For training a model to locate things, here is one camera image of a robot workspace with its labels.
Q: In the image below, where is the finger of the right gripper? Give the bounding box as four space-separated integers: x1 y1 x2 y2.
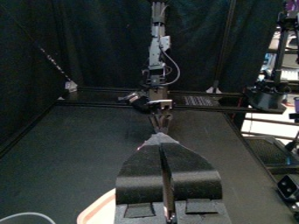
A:
160 113 173 135
148 113 164 135

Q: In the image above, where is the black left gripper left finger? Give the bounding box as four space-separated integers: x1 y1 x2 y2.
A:
113 143 171 224

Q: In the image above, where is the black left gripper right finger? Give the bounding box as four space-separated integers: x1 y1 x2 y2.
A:
160 142 234 224

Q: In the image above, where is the pink plate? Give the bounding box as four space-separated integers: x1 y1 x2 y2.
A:
76 187 117 224

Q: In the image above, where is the black mesh box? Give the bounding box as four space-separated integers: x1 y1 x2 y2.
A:
244 136 299 175

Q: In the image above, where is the black cloth curtain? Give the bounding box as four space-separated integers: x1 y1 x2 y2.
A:
0 0 286 144

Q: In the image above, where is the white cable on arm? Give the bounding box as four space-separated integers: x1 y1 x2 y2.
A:
160 47 183 88

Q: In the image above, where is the black aluminium frame rail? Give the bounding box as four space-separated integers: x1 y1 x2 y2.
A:
53 86 290 116

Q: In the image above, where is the white frame corner bracket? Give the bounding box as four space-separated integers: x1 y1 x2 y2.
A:
205 80 223 95
64 80 80 93

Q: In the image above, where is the black corner bracket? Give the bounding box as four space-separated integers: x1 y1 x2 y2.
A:
275 174 299 205

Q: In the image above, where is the black frame pole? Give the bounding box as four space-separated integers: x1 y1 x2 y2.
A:
212 0 239 88

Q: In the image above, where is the white cable loop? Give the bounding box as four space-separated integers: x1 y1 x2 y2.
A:
0 212 59 224

